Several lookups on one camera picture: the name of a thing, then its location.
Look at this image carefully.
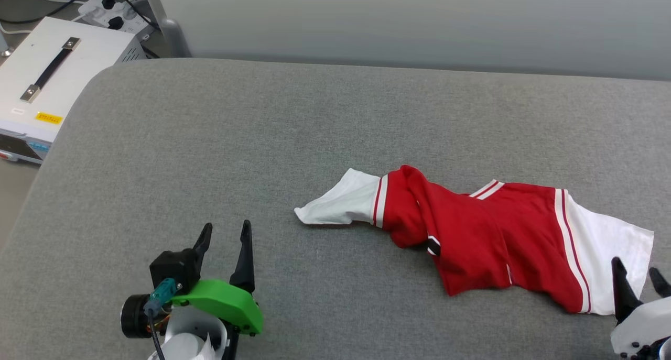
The red and white garment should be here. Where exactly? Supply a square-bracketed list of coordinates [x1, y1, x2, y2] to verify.
[294, 165, 655, 316]

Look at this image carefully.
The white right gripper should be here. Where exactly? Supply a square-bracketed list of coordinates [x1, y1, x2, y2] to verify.
[610, 257, 671, 360]

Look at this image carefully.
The black power cable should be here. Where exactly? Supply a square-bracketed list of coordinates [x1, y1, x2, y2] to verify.
[0, 0, 158, 30]

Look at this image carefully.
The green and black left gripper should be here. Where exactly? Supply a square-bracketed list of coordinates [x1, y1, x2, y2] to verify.
[169, 220, 263, 360]

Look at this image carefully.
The black cable with teal plug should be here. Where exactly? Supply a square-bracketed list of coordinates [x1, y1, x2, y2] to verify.
[144, 278, 177, 360]

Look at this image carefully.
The white power supply box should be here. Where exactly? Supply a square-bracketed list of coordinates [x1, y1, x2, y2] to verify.
[0, 17, 147, 166]

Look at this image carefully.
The light grey partition panel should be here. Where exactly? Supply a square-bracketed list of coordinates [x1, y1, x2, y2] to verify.
[155, 0, 671, 81]

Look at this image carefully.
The grey partition post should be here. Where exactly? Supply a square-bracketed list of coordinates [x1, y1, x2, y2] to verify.
[142, 0, 192, 58]

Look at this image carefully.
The white power strip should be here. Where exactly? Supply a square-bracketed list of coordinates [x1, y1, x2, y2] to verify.
[78, 0, 156, 37]

